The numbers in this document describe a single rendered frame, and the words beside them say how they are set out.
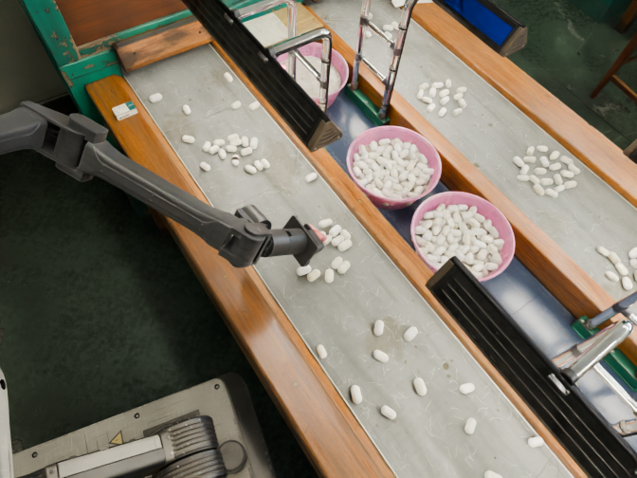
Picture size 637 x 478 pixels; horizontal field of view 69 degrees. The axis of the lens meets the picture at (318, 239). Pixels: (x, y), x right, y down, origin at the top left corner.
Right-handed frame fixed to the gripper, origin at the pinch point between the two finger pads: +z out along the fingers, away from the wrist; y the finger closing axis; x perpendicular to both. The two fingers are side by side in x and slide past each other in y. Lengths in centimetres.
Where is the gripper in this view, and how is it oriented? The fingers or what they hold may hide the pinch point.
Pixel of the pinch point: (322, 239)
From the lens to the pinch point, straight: 109.4
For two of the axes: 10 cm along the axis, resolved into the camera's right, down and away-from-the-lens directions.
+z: 6.3, -0.5, 7.8
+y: -5.5, -7.3, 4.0
